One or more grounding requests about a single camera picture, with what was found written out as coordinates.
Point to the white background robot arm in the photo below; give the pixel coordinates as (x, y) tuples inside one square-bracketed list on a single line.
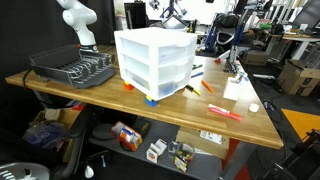
[(80, 16)]

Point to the yellow marker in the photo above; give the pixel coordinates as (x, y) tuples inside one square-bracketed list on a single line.
[(197, 92)]

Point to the green and white marker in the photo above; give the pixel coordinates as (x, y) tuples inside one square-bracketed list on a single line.
[(197, 66)]

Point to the orange marker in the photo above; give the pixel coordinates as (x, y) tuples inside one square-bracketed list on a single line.
[(207, 86)]

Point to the white and red marker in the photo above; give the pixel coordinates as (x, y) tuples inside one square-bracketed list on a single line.
[(218, 108)]

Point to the white square pen holder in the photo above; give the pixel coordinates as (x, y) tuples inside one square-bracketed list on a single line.
[(231, 91)]

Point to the blue block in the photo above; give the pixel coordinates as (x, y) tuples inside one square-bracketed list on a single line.
[(150, 103)]

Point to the orange block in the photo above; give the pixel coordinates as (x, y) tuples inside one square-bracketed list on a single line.
[(128, 86)]

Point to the grey under-table shelf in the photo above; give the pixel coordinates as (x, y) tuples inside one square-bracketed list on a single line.
[(156, 131)]

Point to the white plastic three-drawer unit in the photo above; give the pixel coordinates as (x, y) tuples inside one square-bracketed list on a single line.
[(153, 35)]

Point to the colourful packaging box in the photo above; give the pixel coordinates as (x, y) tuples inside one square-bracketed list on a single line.
[(128, 136)]

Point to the cardboard box with label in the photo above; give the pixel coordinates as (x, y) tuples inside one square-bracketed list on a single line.
[(190, 140)]

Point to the small white box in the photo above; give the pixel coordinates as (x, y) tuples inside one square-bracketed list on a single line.
[(155, 151)]

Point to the small red object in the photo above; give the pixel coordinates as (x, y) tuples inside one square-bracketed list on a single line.
[(217, 61)]

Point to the black round disc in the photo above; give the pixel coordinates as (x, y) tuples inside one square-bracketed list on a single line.
[(102, 131)]

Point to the black monitor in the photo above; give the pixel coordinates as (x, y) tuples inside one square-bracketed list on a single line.
[(135, 15)]

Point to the white round bottle cap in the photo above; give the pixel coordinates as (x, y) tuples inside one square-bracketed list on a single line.
[(254, 107)]

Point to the open brown cardboard box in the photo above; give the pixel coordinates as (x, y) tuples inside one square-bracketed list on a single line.
[(68, 116)]

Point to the small cardboard box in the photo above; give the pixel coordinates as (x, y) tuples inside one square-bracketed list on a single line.
[(255, 58)]

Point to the white bulb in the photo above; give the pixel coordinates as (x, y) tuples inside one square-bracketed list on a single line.
[(89, 172)]

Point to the dark grey dish rack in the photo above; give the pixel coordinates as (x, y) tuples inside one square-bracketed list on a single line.
[(53, 58)]

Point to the blue plastic bag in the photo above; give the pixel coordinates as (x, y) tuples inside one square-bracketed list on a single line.
[(43, 135)]

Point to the large cardboard box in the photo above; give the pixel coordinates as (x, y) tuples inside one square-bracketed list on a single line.
[(296, 80)]

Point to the orange floor mat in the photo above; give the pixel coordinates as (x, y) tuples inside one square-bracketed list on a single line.
[(303, 121)]

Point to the white desk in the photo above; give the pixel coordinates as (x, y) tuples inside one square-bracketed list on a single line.
[(305, 39)]

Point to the white plastic basket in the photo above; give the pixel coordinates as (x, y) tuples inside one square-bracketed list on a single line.
[(23, 171)]

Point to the black metal frame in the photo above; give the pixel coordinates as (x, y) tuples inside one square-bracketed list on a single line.
[(300, 156)]

